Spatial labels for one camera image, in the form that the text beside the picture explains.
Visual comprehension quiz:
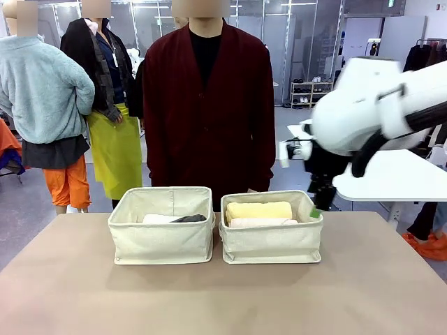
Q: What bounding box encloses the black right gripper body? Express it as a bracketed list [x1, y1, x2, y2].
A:
[302, 144, 350, 198]

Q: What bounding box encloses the pink towel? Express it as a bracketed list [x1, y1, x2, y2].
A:
[228, 217, 300, 230]

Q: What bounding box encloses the yellow towel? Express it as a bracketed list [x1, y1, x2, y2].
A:
[225, 200, 293, 225]

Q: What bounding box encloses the grey towel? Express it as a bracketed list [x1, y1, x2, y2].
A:
[168, 213, 208, 224]

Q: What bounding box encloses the white towel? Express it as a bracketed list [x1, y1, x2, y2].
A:
[142, 213, 182, 225]

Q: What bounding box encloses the cream fabric basket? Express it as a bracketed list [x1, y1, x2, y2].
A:
[108, 186, 217, 266]
[219, 188, 325, 265]

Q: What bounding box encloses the white table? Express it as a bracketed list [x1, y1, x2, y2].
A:
[286, 124, 447, 230]

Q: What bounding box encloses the wooden shoe rack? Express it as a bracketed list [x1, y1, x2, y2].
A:
[290, 80, 335, 110]

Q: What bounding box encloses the person with orange shoe covers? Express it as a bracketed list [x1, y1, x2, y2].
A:
[401, 200, 447, 262]

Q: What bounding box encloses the person in maroon cardigan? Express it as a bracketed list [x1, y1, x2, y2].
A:
[142, 0, 277, 213]

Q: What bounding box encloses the clothes rack with dark garments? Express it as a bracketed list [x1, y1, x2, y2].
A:
[403, 38, 447, 73]

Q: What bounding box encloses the mannequin in black coat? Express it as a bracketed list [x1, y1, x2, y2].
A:
[59, 0, 146, 210]

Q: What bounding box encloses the mannequin in blue fleece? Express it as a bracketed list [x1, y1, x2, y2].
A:
[0, 0, 96, 215]

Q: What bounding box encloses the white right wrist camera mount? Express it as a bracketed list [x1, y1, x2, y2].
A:
[277, 137, 314, 171]

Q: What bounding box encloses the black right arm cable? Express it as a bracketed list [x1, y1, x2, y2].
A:
[350, 103, 447, 179]

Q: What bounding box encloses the black camera pole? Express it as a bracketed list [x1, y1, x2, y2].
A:
[366, 38, 381, 59]

